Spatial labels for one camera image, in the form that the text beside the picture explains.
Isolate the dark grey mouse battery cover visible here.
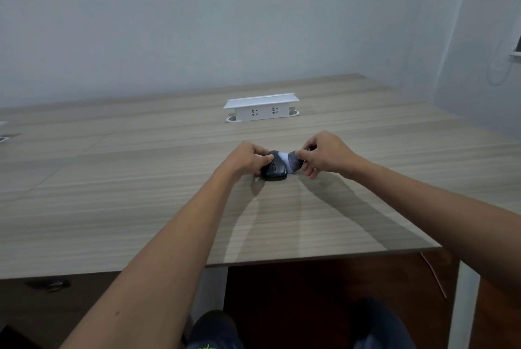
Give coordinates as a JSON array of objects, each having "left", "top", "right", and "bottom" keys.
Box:
[{"left": 286, "top": 151, "right": 305, "bottom": 175}]

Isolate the black drawer handle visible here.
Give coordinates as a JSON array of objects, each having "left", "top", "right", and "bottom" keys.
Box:
[{"left": 24, "top": 278, "right": 71, "bottom": 293}]

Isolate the white table leg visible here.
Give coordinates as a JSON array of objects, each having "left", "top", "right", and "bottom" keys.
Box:
[
  {"left": 190, "top": 267, "right": 229, "bottom": 325},
  {"left": 447, "top": 259, "right": 482, "bottom": 349}
]

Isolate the person's left leg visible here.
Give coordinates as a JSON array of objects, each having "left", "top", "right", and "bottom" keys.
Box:
[{"left": 186, "top": 310, "right": 246, "bottom": 349}]

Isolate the thin cable under table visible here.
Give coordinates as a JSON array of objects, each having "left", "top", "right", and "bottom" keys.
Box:
[{"left": 420, "top": 252, "right": 448, "bottom": 300}]

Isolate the person's right leg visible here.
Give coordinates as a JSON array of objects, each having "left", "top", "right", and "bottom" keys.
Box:
[{"left": 349, "top": 297, "right": 417, "bottom": 349}]

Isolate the person's right hand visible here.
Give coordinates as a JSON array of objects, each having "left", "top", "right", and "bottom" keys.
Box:
[{"left": 295, "top": 131, "right": 362, "bottom": 181}]

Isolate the person's left hand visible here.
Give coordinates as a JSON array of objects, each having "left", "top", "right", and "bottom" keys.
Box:
[{"left": 220, "top": 141, "right": 275, "bottom": 183}]

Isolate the white desk power socket box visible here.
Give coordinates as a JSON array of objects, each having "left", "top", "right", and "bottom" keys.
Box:
[{"left": 223, "top": 93, "right": 300, "bottom": 123}]

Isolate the white wall cable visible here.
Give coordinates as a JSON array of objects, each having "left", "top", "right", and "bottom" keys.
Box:
[{"left": 486, "top": 39, "right": 514, "bottom": 87}]

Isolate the person's right forearm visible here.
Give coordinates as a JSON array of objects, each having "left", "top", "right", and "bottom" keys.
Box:
[{"left": 346, "top": 156, "right": 521, "bottom": 300}]

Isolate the person's leg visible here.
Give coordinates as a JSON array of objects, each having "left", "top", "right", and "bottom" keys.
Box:
[
  {"left": 349, "top": 297, "right": 417, "bottom": 349},
  {"left": 186, "top": 310, "right": 246, "bottom": 349}
]

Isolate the black computer mouse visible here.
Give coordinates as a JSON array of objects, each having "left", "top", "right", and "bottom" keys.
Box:
[{"left": 260, "top": 150, "right": 291, "bottom": 182}]

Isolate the person's left forearm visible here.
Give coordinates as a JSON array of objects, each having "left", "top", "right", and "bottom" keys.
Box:
[{"left": 60, "top": 166, "right": 237, "bottom": 349}]

